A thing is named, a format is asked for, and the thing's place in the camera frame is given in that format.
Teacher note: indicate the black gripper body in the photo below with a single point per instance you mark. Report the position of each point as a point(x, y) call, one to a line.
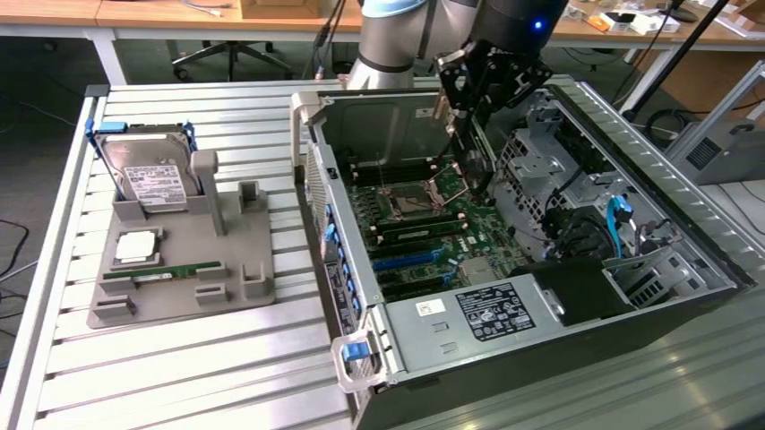
point(520, 27)

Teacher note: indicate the grey plastic parts rack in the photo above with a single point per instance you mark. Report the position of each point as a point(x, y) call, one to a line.
point(191, 251)

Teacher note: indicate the small white box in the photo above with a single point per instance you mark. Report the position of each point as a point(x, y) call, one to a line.
point(657, 26)

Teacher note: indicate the grey computer tower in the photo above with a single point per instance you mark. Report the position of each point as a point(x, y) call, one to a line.
point(729, 152)

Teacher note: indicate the metal socket cover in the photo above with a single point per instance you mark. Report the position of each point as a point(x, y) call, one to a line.
point(442, 179)

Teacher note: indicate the hard disk in blue caddy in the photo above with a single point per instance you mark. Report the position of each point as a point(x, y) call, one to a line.
point(150, 152)

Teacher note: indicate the black and white desk device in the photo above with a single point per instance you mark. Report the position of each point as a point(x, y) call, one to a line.
point(616, 21)

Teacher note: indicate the black office chair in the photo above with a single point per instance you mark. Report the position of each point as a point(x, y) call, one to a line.
point(230, 54)

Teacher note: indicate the black installed RAM stick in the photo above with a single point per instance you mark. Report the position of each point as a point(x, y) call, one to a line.
point(418, 233)

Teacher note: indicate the silver metal disk bay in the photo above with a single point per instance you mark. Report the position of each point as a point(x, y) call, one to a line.
point(538, 165)

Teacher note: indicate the open black PC case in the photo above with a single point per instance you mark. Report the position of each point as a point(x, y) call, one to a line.
point(688, 322)

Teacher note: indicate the CPU socket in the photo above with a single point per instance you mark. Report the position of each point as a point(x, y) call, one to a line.
point(409, 201)

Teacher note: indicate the blue expansion slot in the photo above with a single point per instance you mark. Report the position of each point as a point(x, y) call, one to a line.
point(406, 260)

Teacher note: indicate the silver CPU chip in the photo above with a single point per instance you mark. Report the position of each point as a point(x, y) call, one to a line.
point(137, 247)

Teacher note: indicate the perforated metal disk bay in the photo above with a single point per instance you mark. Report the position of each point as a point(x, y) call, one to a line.
point(652, 277)

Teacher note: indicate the thin metal locking lever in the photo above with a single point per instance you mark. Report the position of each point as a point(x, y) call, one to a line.
point(381, 170)

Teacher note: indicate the black tripod pole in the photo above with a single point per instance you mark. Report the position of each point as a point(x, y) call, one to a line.
point(688, 45)

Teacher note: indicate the green RAM stick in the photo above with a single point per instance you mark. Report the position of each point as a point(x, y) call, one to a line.
point(179, 271)

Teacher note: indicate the brown cardboard box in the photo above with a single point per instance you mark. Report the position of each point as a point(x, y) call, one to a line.
point(281, 9)

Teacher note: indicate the wooden desk with white frame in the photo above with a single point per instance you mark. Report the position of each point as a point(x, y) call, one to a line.
point(597, 35)
point(60, 18)

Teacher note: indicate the graphics card with metal bracket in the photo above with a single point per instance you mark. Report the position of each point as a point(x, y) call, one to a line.
point(472, 152)

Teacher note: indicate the silver chipset heatsink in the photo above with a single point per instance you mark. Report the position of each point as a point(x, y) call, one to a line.
point(478, 271)

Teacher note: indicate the black round stand base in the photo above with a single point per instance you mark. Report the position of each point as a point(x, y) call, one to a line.
point(681, 13)

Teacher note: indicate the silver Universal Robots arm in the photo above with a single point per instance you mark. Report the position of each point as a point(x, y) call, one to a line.
point(389, 45)

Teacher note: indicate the green motherboard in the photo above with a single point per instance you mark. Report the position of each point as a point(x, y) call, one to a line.
point(478, 219)

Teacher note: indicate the grey power supply unit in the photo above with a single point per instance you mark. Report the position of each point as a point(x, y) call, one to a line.
point(430, 340)

